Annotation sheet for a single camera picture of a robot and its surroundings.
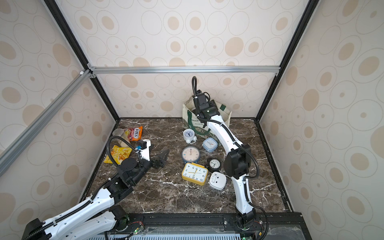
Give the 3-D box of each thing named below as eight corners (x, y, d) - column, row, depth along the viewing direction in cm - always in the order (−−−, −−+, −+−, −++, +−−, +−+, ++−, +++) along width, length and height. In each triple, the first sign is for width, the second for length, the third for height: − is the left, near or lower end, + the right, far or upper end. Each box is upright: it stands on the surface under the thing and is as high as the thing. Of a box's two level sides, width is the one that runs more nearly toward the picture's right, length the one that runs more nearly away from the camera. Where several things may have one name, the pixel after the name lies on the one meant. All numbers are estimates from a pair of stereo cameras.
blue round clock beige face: (181, 162, 97) (181, 160, 95) (182, 148, 104) (182, 146, 102) (200, 162, 97) (200, 160, 95) (199, 148, 104) (200, 146, 102)
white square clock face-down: (209, 189, 86) (210, 187, 83) (208, 174, 92) (209, 171, 89) (226, 189, 86) (227, 187, 83) (224, 174, 92) (225, 171, 89)
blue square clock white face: (208, 154, 102) (209, 151, 99) (200, 145, 106) (200, 142, 104) (219, 147, 105) (219, 144, 102) (210, 139, 110) (210, 135, 107)
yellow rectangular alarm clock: (179, 179, 89) (179, 177, 87) (186, 162, 96) (186, 160, 95) (204, 186, 86) (204, 185, 85) (209, 168, 94) (209, 167, 92)
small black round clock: (205, 172, 92) (205, 170, 89) (205, 160, 97) (205, 157, 95) (221, 172, 92) (221, 170, 89) (219, 160, 97) (220, 157, 95)
